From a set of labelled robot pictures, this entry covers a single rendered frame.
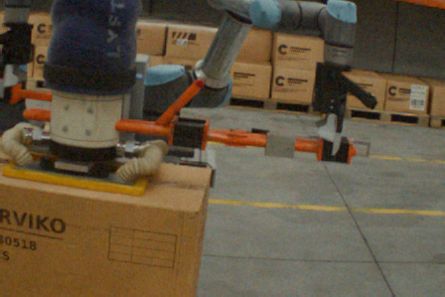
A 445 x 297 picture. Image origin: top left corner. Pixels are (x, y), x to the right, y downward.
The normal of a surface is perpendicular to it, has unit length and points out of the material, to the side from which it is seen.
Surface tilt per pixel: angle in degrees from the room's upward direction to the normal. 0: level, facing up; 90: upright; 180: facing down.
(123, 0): 70
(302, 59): 91
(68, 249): 90
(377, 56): 90
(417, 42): 90
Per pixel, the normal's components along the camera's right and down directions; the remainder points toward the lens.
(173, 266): -0.11, 0.18
